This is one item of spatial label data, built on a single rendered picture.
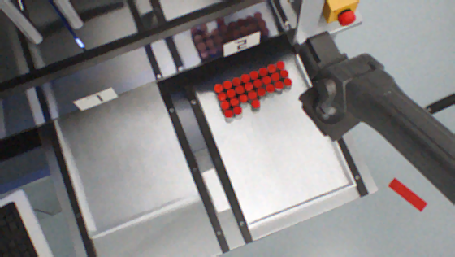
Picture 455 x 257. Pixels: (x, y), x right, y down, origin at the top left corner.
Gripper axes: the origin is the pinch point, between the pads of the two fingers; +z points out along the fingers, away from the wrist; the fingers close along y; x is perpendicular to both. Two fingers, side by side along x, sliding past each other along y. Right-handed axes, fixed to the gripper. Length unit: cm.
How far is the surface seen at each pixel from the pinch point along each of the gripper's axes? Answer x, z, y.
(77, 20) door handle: 26, -32, 28
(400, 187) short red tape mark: -37, 113, -27
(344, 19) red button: -21.9, 12.6, 16.7
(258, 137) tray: 8.3, 24.6, 8.5
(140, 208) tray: 40.4, 23.9, 11.6
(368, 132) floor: -41, 114, -3
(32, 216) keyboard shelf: 64, 32, 27
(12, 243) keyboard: 70, 29, 24
